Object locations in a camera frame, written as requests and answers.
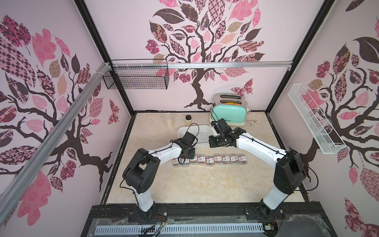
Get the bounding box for paper clip box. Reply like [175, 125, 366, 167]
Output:
[238, 154, 247, 165]
[172, 159, 182, 167]
[230, 154, 239, 165]
[189, 156, 198, 165]
[197, 154, 206, 166]
[213, 154, 223, 165]
[181, 159, 190, 167]
[222, 154, 231, 165]

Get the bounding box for paper clip box side-left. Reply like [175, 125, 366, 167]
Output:
[205, 156, 215, 167]

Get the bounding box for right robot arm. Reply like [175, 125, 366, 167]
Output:
[209, 111, 311, 219]

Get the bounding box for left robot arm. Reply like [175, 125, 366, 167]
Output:
[122, 130, 198, 214]

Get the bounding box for white plastic storage box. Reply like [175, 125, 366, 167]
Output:
[177, 125, 213, 148]

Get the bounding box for mint green toaster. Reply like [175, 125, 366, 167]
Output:
[209, 93, 249, 126]

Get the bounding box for black-lidded spice bottle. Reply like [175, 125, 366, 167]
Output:
[185, 115, 192, 126]

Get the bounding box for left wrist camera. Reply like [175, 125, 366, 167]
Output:
[181, 132, 198, 147]

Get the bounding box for aluminium rail back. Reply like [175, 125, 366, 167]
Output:
[113, 61, 293, 69]

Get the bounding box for aluminium rail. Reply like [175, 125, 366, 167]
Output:
[1, 62, 111, 225]
[113, 61, 293, 69]

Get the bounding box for black wire basket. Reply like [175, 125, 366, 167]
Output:
[103, 59, 169, 90]

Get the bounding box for white cable duct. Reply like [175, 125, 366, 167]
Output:
[93, 223, 265, 237]

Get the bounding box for white wire basket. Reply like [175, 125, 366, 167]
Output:
[288, 84, 347, 155]

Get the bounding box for black base frame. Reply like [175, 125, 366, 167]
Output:
[82, 202, 336, 237]

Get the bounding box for aluminium rail left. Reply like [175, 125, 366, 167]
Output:
[1, 62, 111, 225]

